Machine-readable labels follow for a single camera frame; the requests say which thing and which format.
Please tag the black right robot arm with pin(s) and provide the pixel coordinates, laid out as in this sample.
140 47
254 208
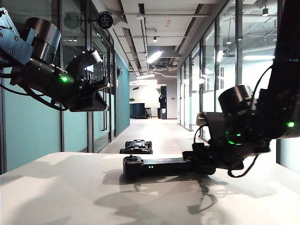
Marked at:
281 93

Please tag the black quadruped robot dog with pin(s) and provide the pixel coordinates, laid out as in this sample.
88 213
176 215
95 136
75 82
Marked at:
138 145

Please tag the round grey glass sign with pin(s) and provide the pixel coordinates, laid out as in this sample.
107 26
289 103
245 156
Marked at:
71 20

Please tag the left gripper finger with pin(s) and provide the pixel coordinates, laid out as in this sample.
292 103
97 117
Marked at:
99 84
101 103

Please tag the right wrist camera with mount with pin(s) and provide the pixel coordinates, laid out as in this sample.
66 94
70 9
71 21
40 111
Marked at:
211 124

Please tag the dark bar counter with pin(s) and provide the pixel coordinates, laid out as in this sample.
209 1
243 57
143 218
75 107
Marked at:
137 111

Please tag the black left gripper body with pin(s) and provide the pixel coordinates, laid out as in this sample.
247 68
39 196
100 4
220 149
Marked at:
80 98

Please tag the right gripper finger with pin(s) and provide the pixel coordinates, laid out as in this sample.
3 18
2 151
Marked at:
199 162
201 147

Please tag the long linear ceiling light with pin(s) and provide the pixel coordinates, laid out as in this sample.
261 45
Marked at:
145 76
154 57

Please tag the small green potted plant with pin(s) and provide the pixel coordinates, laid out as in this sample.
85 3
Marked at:
132 101

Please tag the round pendant ceiling lamp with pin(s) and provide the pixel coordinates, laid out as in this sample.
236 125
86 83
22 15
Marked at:
228 42

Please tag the round black hanging sign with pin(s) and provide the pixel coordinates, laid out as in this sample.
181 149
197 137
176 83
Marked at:
105 20

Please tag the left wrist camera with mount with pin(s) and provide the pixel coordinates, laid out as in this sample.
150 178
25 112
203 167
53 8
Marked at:
80 63

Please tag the black wall ornament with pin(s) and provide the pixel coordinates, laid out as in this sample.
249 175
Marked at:
120 71

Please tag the black handheld remote control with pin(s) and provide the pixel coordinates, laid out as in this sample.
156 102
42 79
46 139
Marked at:
164 165

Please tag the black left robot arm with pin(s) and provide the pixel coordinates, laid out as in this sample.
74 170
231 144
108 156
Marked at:
39 70

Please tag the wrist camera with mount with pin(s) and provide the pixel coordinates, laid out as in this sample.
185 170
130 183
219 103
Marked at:
211 124
80 63

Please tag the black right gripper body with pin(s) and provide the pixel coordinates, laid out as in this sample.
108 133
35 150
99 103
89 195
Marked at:
236 153

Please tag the small lit door sign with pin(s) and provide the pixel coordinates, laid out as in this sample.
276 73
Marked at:
201 81

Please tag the dark bar stool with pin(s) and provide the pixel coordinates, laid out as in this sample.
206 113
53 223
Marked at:
148 112

